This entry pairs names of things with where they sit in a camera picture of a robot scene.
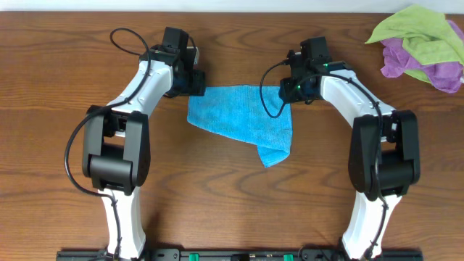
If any blue microfiber cloth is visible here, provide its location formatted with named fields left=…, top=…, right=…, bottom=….
left=187, top=85, right=293, bottom=167

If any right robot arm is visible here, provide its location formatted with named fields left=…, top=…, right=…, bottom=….
left=279, top=37, right=423, bottom=260

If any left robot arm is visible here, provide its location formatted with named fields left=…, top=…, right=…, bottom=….
left=77, top=27, right=206, bottom=260

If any green microfiber cloth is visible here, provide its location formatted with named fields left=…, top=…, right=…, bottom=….
left=364, top=4, right=464, bottom=85

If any purple microfiber cloth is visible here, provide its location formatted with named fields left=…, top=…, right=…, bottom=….
left=379, top=20, right=464, bottom=94

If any left black cable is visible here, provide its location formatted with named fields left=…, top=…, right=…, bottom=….
left=64, top=28, right=152, bottom=259

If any black cable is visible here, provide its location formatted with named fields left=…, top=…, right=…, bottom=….
left=64, top=28, right=152, bottom=259
left=259, top=59, right=389, bottom=259

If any right black cable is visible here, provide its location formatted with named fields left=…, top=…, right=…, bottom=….
left=259, top=59, right=389, bottom=259

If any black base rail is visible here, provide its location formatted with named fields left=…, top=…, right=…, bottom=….
left=56, top=248, right=424, bottom=261

